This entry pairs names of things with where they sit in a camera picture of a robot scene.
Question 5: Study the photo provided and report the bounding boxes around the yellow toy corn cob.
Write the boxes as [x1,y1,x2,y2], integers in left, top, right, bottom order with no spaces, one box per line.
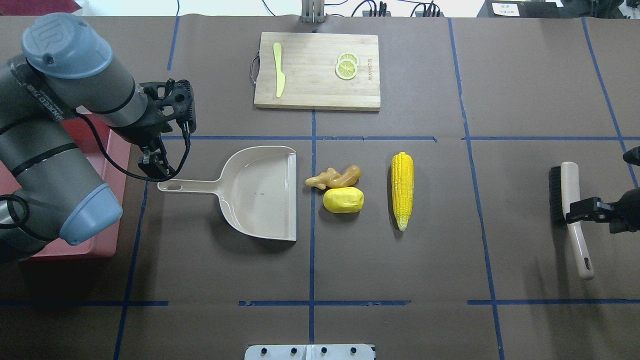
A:
[391,152,415,231]

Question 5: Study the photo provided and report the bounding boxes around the red plastic bin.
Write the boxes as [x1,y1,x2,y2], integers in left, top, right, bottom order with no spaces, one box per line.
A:
[16,120,125,261]

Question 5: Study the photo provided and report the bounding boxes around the yellow plastic toy knife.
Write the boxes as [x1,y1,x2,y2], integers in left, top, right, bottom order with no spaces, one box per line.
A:
[272,42,286,99]

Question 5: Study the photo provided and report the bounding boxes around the beige plastic dustpan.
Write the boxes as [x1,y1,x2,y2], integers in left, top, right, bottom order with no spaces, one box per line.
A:
[157,145,298,242]

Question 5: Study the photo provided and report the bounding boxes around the wooden cutting board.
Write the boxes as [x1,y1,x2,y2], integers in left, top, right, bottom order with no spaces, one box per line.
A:
[253,32,382,112]

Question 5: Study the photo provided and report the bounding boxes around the beige hand brush black bristles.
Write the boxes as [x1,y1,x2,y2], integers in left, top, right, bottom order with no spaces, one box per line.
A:
[547,161,595,281]

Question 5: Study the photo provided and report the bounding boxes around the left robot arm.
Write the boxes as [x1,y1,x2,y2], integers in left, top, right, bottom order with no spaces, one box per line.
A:
[0,13,197,264]

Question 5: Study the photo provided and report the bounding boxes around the back toy lemon slice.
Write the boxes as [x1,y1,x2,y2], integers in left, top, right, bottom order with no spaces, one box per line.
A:
[336,52,360,66]

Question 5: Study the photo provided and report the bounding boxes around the tan toy ginger root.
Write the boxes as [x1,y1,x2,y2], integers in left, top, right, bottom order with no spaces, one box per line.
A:
[304,165,362,191]

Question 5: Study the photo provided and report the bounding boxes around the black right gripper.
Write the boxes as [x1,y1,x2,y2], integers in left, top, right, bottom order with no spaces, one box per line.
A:
[565,146,640,235]

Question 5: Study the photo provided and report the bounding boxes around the yellow toy potato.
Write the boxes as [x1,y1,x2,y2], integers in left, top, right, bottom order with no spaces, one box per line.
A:
[322,187,365,214]

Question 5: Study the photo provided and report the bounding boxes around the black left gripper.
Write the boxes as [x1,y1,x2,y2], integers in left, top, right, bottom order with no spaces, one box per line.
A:
[110,79,197,180]

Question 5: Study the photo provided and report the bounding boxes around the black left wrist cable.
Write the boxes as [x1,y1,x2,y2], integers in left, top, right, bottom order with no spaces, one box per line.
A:
[75,112,193,184]

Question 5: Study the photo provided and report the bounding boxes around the aluminium frame post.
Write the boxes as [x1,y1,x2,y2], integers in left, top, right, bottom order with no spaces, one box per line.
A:
[301,0,326,24]

